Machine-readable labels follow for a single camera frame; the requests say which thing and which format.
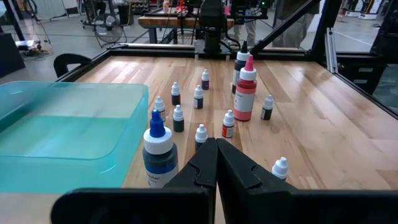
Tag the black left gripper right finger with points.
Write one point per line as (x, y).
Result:
(248, 202)

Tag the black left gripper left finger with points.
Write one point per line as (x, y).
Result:
(192, 202)

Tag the large blue food coloring bottle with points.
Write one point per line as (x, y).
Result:
(158, 161)

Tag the small red food coloring bottle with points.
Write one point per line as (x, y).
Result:
(228, 130)

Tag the large red food coloring bottle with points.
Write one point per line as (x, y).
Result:
(245, 93)

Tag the large black food coloring bottle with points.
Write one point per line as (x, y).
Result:
(239, 62)

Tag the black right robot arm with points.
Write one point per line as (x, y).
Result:
(213, 37)

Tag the teal translucent plastic bin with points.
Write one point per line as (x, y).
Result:
(62, 140)

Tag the person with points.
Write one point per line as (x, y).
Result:
(295, 34)
(250, 31)

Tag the wooden workbench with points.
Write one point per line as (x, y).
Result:
(168, 21)

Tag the black floor fan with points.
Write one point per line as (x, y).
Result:
(109, 29)

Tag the black chair back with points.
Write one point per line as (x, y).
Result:
(387, 31)

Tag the black aluminium table frame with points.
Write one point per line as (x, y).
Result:
(155, 50)

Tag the silver aluminium post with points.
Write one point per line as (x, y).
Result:
(330, 53)

